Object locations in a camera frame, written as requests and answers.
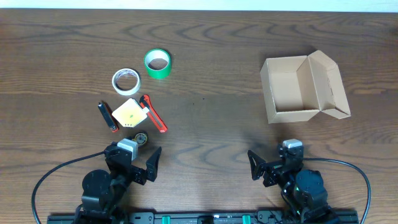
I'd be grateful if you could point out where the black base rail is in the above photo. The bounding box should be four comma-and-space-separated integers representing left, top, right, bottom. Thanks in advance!
47, 210, 360, 224

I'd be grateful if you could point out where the red black stapler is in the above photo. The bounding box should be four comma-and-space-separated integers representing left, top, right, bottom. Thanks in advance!
98, 101, 119, 133

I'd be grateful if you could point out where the cardboard box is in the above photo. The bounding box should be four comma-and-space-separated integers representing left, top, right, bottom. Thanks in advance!
260, 50, 351, 124

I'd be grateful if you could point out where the yellow sticky note pad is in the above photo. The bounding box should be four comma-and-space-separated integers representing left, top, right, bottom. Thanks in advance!
112, 98, 149, 128

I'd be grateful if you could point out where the right black cable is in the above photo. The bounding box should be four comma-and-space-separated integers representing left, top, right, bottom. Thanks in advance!
303, 157, 372, 224

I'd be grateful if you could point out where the left black cable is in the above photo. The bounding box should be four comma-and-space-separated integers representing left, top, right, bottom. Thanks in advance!
31, 151, 106, 224

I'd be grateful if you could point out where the red utility knife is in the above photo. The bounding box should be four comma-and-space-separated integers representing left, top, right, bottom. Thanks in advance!
139, 95, 168, 133

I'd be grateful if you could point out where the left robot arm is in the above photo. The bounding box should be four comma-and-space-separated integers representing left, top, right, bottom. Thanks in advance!
73, 142, 162, 224

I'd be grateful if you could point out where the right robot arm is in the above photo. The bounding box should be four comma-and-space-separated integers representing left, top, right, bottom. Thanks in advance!
248, 144, 341, 223

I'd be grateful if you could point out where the white tape roll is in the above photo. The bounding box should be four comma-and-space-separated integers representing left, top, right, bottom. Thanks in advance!
111, 68, 141, 96

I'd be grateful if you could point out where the black cable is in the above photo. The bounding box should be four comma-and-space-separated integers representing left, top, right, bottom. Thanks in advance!
31, 151, 106, 224
303, 157, 372, 224

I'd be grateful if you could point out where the green tape roll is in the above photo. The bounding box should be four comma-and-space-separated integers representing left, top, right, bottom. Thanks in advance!
144, 49, 172, 79

